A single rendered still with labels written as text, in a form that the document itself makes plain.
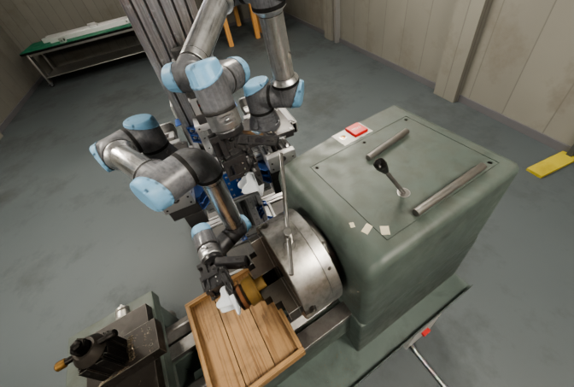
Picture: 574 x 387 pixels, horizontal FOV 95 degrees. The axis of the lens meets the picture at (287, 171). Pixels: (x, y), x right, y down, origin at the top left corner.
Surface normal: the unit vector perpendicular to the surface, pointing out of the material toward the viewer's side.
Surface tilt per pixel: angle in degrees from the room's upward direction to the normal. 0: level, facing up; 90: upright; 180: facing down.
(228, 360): 0
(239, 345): 0
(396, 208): 0
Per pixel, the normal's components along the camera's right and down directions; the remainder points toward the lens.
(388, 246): -0.15, -0.71
